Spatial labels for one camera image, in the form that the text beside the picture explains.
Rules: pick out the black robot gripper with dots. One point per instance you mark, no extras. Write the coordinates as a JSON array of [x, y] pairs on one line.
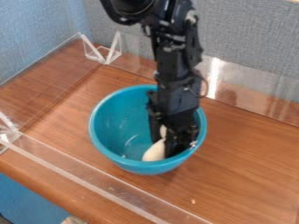
[[171, 106]]

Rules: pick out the white brown toy mushroom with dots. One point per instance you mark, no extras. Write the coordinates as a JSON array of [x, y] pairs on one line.
[[155, 152]]

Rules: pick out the blue plastic bowl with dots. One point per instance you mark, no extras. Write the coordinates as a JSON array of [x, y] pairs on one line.
[[119, 132]]

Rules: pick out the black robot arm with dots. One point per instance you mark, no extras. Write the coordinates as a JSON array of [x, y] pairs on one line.
[[169, 24]]

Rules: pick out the clear acrylic back barrier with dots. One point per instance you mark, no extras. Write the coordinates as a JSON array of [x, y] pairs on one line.
[[241, 86]]

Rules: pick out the clear acrylic corner bracket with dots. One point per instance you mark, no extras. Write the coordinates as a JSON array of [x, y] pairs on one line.
[[103, 55]]

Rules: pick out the clear acrylic barrier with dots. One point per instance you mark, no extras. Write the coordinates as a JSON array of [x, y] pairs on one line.
[[241, 86], [103, 184], [30, 93]]

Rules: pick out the clear acrylic left barrier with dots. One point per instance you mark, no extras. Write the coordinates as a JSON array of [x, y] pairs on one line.
[[30, 93]]

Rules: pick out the clear acrylic front barrier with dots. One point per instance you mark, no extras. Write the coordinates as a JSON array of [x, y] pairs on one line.
[[103, 184]]

